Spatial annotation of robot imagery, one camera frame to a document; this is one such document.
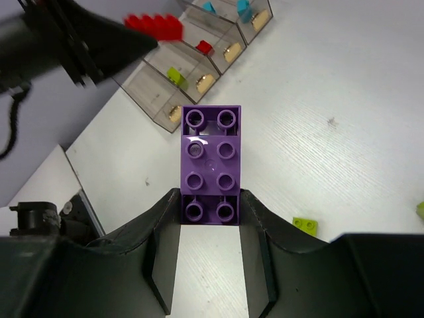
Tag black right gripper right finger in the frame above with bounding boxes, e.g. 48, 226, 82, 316
239, 190, 423, 317

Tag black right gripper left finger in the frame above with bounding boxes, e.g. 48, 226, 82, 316
1, 188, 181, 317

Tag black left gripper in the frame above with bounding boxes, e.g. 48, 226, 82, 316
1, 1, 158, 93

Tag red 2x4 brick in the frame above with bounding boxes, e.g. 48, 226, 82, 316
124, 14, 184, 42

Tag green curved brick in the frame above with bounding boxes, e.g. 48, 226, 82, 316
166, 67, 189, 90

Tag small red brick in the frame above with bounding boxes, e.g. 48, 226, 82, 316
195, 40, 215, 56

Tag green 2x4 brick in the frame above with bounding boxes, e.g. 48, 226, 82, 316
416, 201, 424, 220

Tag purple sloped 2x4 brick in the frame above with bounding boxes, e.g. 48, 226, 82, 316
180, 105, 241, 226

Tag teal cube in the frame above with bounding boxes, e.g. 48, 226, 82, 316
237, 0, 252, 24

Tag small teal brick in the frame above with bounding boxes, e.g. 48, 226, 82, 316
202, 1, 217, 15

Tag green flat plate brick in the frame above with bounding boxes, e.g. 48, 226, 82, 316
292, 217, 318, 237

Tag clear acrylic sorting container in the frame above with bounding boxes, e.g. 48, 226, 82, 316
115, 0, 273, 133

